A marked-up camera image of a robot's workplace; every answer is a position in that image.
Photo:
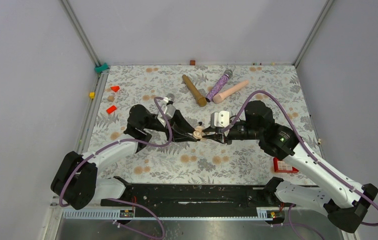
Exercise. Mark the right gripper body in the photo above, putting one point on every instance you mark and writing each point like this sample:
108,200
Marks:
241,130

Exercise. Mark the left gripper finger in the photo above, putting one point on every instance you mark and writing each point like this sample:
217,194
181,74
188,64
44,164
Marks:
183,137
182,123

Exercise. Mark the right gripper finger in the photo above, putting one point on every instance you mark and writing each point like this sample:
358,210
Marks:
220,138
213,133

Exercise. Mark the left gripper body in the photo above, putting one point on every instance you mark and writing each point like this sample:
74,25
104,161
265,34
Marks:
155,124

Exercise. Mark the beige charging case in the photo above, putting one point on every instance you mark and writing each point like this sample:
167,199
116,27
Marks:
198,133

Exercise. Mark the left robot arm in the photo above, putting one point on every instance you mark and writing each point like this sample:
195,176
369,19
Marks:
77,181

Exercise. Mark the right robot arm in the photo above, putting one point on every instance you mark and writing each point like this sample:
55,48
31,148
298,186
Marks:
344,201

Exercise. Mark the silver microphone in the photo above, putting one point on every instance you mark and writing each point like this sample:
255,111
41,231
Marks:
169,98

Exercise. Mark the pink microphone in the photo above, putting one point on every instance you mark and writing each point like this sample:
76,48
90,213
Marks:
220,97

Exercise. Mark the gold microphone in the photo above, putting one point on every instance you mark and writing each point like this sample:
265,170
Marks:
199,98

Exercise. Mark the floral table mat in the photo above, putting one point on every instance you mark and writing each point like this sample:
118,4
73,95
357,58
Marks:
206,161

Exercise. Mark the purple glitter microphone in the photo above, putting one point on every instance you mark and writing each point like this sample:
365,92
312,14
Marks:
228,73

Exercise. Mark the red box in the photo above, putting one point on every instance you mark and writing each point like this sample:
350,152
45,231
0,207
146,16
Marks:
280,166

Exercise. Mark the red triangle block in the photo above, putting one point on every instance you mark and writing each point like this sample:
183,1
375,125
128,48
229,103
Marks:
115,88

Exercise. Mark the beige small block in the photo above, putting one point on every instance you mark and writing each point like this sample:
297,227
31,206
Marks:
110,98

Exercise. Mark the yellow cube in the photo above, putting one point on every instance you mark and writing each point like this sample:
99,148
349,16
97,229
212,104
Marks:
92,95

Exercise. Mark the teal corner clip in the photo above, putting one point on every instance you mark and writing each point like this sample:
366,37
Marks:
101,68

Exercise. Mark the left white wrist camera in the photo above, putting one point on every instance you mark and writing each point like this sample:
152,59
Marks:
168,111

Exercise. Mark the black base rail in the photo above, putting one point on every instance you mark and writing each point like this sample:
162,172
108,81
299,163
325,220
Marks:
196,200

